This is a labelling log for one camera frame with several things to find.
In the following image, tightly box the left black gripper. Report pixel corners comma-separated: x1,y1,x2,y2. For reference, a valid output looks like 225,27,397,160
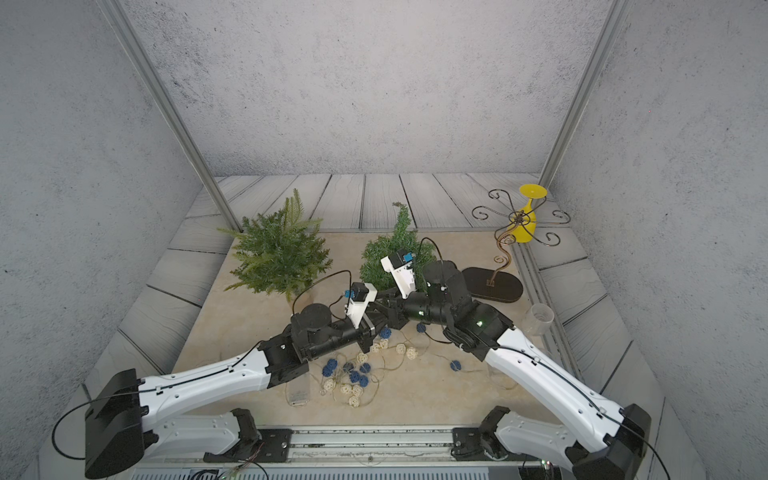
305,307,389,363

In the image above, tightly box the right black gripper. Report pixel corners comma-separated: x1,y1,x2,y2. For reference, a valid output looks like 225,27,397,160
367,284,455,332

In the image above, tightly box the small christmas tree wooden base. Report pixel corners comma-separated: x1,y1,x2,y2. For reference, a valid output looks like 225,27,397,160
360,202,437,291

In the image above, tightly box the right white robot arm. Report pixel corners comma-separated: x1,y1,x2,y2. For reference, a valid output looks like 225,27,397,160
380,256,654,479

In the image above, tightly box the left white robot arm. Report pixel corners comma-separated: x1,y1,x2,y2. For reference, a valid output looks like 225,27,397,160
80,303,387,479

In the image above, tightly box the left fern tree wooden base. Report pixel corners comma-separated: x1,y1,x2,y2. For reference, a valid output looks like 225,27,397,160
224,190,332,301

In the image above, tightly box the beige table mat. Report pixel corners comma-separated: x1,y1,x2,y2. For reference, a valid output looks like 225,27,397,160
164,254,557,426

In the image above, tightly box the clear battery box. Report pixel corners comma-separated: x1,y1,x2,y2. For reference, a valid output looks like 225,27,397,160
286,371,313,408

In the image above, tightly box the clear plastic wine glass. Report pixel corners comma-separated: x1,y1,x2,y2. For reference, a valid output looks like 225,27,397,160
521,303,555,338

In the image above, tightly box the yellow plastic goblet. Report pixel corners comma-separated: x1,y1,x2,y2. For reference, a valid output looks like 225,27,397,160
507,184,548,244

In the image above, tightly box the black scroll wire stand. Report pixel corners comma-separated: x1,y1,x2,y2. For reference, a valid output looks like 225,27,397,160
462,188,571,303

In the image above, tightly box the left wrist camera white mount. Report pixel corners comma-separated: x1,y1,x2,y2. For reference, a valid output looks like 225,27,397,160
345,282,378,328

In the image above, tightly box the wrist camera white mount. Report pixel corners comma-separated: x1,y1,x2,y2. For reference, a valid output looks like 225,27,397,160
345,282,378,328
381,249,416,299

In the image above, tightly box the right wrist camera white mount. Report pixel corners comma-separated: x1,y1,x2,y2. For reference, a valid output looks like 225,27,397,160
381,249,416,299

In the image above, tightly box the aluminium front rail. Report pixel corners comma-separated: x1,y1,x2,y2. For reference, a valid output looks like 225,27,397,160
110,417,577,479

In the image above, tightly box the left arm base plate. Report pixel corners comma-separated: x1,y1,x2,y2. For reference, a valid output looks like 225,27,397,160
203,408,294,463

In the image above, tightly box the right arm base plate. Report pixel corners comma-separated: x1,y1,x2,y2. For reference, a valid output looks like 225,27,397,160
450,406,512,461

